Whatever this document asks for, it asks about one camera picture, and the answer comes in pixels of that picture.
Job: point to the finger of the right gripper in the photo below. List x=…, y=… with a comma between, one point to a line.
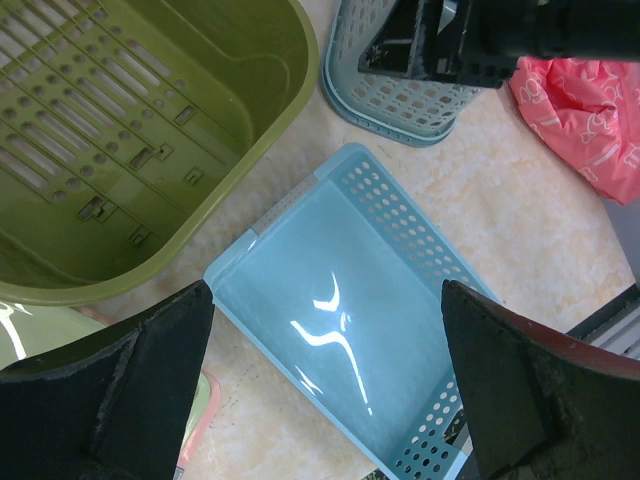
x=396, y=50

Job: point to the light green shallow basket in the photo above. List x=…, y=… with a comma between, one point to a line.
x=28, y=330

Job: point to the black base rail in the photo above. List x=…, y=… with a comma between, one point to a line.
x=614, y=327

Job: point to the large olive green container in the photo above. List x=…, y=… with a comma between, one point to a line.
x=125, y=124

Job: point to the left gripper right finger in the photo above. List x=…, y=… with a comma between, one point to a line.
x=539, y=404

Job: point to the light blue shallow basket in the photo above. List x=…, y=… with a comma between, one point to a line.
x=339, y=286

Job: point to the tall teal perforated basket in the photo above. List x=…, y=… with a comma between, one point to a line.
x=416, y=113

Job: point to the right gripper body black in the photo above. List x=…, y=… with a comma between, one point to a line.
x=490, y=37

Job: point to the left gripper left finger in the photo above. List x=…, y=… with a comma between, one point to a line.
x=114, y=404

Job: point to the red plastic bag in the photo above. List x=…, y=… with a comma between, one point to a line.
x=587, y=112

